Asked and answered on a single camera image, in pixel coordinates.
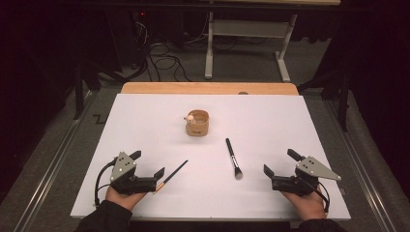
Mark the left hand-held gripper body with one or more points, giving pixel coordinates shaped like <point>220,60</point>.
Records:
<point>124,167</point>

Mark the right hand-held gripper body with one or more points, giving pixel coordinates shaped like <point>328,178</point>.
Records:
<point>309,170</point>

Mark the thick black makeup brush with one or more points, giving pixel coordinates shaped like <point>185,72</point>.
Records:
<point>232,158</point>

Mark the round wooden brush cup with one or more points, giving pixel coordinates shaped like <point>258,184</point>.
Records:
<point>197,128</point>

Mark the person's left hand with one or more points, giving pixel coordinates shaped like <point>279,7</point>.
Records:
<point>124,200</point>

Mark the person's right hand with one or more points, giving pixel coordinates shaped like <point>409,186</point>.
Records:
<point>306,206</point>

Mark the white table board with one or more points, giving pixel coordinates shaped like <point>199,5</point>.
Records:
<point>154,129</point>

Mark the black metal stand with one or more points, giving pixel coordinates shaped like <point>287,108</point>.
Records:
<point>79,93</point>
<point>344,103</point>

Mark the wooden table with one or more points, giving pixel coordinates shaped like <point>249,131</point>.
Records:
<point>209,88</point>

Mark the aluminium floor rail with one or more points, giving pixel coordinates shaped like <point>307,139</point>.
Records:
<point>364,174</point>
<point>48,180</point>

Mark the white metal desk frame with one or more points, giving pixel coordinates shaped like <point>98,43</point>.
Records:
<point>248,28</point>

